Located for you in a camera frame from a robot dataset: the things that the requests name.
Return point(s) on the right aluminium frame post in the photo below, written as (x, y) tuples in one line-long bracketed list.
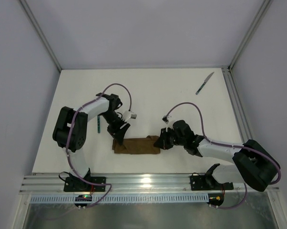
[(260, 14)]

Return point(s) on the fork with green handle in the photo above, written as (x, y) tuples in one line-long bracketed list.
[(98, 125)]

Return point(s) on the aluminium mounting rail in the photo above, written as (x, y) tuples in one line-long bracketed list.
[(121, 183)]

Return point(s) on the slotted cable duct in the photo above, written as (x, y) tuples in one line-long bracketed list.
[(119, 198)]

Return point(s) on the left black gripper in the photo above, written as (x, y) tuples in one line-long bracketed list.
[(117, 129)]

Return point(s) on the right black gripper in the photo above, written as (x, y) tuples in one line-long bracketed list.
[(167, 137)]

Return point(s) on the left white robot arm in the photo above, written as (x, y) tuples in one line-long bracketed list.
[(70, 134)]

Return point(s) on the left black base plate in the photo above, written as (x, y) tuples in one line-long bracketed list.
[(74, 184)]

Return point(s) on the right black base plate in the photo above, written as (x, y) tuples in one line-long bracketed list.
[(203, 182)]

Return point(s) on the right side aluminium rail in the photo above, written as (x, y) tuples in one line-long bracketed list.
[(242, 121)]

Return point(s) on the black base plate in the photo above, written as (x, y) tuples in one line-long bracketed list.
[(203, 182), (74, 184)]

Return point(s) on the aluminium frame post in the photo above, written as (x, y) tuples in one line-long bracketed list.
[(260, 14), (37, 28)]

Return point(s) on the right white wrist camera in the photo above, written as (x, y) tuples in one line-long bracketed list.
[(166, 118)]

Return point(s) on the left aluminium frame post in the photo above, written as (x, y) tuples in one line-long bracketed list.
[(37, 28)]

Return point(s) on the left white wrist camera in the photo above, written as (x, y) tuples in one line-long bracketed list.
[(129, 115)]

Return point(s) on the brown cloth napkin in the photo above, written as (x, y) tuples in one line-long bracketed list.
[(137, 146)]

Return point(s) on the knife with green handle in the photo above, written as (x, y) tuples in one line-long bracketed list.
[(204, 83)]

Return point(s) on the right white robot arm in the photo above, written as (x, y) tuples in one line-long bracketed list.
[(249, 163)]

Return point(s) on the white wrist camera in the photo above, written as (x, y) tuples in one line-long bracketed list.
[(129, 115), (166, 118)]

